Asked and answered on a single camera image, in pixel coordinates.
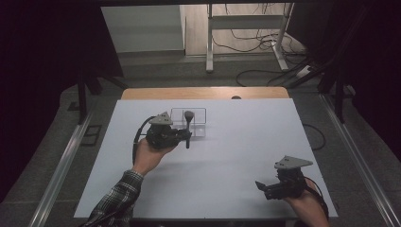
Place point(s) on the white metal desk frame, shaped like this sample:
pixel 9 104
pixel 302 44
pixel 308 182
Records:
pixel 249 22

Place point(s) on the dark curtain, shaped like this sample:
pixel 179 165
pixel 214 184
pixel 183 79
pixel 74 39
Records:
pixel 41 78
pixel 378 63

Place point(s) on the metal floor rail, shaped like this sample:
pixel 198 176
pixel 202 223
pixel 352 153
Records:
pixel 58 176
pixel 362 164

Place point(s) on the black makeup brush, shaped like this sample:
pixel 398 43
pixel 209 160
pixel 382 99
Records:
pixel 188 126

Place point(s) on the person's left hand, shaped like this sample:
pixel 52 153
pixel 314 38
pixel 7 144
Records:
pixel 148 157

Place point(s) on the person's right hand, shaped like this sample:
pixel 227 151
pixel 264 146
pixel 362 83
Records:
pixel 307 205

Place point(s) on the black metal stand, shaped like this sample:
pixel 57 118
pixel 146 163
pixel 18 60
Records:
pixel 334 78
pixel 86 91

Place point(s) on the clear plastic container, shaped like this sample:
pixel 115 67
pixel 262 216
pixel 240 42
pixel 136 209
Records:
pixel 197 121

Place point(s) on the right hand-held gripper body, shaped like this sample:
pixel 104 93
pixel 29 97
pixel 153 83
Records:
pixel 288 181

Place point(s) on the dark round table grommet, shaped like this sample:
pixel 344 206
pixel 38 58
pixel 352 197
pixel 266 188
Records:
pixel 236 97

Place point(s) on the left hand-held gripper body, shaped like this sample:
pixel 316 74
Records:
pixel 161 134

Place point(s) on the white cabinet panel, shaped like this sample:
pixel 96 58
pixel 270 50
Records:
pixel 143 28

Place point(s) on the white power strip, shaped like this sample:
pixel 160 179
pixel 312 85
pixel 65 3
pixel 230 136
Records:
pixel 303 72

